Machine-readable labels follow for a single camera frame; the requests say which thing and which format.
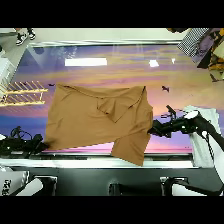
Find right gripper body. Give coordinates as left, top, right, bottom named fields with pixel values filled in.
left=147, top=118, right=178, bottom=139

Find brown T-shirt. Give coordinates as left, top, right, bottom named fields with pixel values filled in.
left=44, top=83, right=155, bottom=167

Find checked shirt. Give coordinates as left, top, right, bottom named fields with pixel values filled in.
left=176, top=27, right=211, bottom=64

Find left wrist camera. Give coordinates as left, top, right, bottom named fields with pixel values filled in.
left=9, top=125, right=25, bottom=140

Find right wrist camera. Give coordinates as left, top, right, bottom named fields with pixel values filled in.
left=165, top=104, right=178, bottom=120

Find yellow and black garment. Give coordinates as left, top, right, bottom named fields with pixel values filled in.
left=197, top=49, right=224, bottom=83

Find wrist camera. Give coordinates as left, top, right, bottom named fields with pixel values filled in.
left=9, top=125, right=25, bottom=140
left=165, top=104, right=178, bottom=120

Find purple garment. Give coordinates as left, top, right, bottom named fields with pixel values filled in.
left=196, top=28, right=224, bottom=62

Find person's legs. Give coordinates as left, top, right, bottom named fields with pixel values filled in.
left=14, top=27, right=37, bottom=46

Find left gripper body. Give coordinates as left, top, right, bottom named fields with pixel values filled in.
left=30, top=132, right=51, bottom=155

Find light grey garment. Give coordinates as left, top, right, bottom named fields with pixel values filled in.
left=182, top=105, right=222, bottom=169

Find silver frame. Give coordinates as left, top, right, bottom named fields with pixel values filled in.
left=0, top=156, right=214, bottom=197

